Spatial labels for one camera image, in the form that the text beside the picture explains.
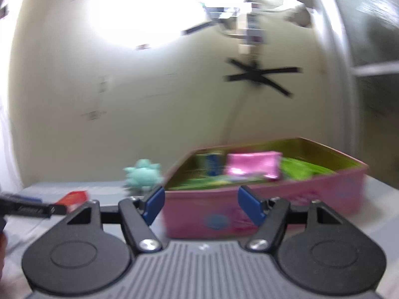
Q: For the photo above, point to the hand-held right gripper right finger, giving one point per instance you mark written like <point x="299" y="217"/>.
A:
<point x="251" y="205"/>

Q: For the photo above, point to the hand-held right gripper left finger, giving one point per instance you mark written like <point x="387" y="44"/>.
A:
<point x="154" y="204"/>

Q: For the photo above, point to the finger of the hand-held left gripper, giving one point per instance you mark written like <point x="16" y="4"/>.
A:
<point x="34" y="211"/>
<point x="28" y="199"/>

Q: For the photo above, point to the pink tin box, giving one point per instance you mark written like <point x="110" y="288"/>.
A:
<point x="193" y="211"/>

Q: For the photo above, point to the magenta zip pouch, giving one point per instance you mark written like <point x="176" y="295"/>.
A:
<point x="252" y="165"/>

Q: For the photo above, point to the red cardboard box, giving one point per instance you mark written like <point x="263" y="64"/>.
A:
<point x="76" y="197"/>

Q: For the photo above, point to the small green and blue box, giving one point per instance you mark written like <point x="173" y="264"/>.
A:
<point x="213" y="163"/>

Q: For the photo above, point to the green wipes packet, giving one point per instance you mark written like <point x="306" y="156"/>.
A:
<point x="299" y="168"/>

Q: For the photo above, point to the teal plush toy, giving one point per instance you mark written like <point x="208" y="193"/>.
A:
<point x="143" y="176"/>

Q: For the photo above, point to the striped bed sheet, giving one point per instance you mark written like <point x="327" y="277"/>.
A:
<point x="93" y="188"/>

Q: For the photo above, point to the black tape cross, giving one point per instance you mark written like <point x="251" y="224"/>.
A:
<point x="261" y="77"/>

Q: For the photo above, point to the black tape strip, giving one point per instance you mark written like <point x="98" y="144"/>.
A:
<point x="199" y="28"/>

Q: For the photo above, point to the white window frame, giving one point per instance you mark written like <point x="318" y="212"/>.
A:
<point x="358" y="68"/>

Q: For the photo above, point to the white wall-mounted device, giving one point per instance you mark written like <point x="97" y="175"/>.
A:
<point x="253" y="28"/>

